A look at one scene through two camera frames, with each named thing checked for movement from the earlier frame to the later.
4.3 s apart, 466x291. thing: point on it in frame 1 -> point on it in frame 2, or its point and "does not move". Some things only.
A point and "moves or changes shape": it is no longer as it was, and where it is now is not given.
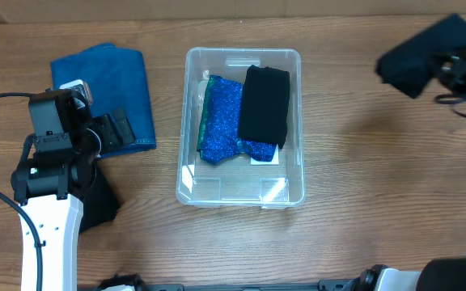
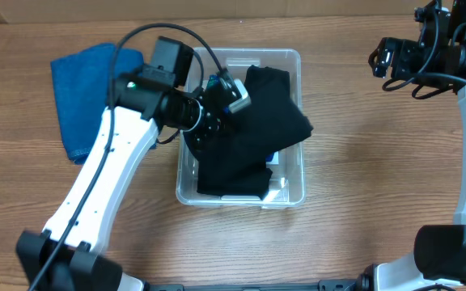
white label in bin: x=273 y=162 does not move
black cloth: x=264 y=105 does not move
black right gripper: x=460 y=63 -> x=400 y=50
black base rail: x=322 y=286 does not move
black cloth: x=101 y=203 moves or changes shape
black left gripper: x=112 y=139 -> x=213 y=128
